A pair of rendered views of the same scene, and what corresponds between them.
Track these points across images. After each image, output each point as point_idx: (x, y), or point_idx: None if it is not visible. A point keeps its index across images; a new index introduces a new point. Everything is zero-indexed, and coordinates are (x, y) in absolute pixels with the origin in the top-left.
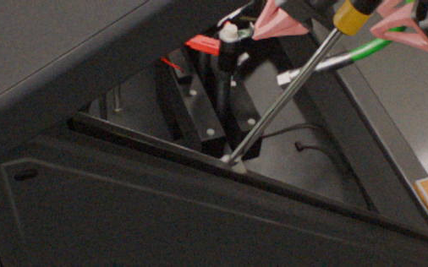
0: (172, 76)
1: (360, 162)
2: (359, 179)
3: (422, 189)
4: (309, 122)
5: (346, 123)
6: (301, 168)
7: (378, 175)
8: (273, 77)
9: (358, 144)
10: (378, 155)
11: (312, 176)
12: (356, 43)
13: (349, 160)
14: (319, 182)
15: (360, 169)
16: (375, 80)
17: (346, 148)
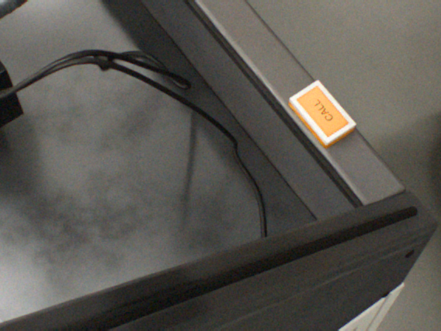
0: None
1: (206, 66)
2: (213, 91)
3: (302, 111)
4: (74, 54)
5: (167, 4)
6: (112, 99)
7: (235, 87)
8: None
9: (193, 38)
10: (225, 56)
11: (133, 107)
12: None
13: (191, 60)
14: (147, 116)
15: (210, 76)
16: None
17: (180, 42)
